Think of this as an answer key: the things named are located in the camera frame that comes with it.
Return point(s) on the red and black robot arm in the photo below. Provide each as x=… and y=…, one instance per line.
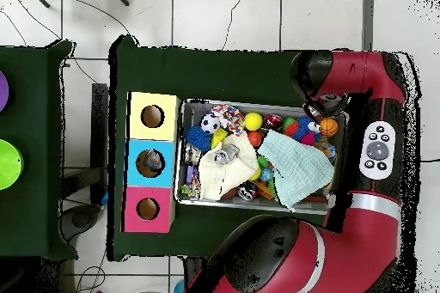
x=343, y=255

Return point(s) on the silver mesh bin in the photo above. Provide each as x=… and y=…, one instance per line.
x=196, y=111

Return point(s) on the wooden box with three holes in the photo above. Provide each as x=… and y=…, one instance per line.
x=168, y=128

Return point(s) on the blue spiky ball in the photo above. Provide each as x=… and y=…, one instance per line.
x=197, y=138

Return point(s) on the small soccer ball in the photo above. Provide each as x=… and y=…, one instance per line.
x=210, y=123

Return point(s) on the cream cloth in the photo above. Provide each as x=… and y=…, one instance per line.
x=220, y=179

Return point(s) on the orange ball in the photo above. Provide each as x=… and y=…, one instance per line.
x=255, y=138

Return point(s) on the yellow ball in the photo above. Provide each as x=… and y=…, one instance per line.
x=253, y=121

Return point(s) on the dark green tablecloth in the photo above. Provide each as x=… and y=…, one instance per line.
x=206, y=73

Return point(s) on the mint green cloth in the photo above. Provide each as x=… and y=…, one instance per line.
x=299, y=169

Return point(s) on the blue spiky toy with eyes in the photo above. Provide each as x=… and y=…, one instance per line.
x=304, y=126

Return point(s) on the small orange basketball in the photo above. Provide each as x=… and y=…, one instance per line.
x=329, y=127

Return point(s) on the blue round object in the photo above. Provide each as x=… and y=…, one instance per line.
x=179, y=288

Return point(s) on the side table with green cloth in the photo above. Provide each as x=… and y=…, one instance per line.
x=31, y=135

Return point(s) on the lime green disc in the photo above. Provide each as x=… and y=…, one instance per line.
x=8, y=164

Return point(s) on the purple disc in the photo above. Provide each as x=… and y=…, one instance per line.
x=2, y=92

